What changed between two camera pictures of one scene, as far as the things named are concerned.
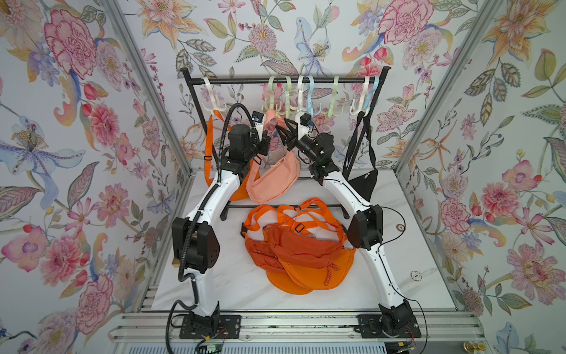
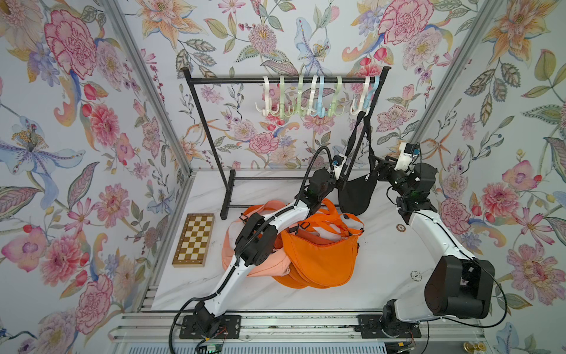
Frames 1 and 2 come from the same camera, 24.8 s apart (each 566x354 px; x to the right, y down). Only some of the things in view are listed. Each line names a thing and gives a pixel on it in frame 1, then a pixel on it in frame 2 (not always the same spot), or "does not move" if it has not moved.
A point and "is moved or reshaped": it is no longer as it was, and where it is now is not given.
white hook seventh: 367,82 does not move
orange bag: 242,192 -> 328,264
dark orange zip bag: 261,251 is moved or reshaped
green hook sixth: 331,112 does not move
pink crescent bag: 278,176 -> 277,264
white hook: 300,108 -> 314,83
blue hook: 309,104 -> 320,110
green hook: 272,105 -> 282,113
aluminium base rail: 133,327 does not move
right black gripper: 293,142 -> 390,169
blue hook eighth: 368,103 does not move
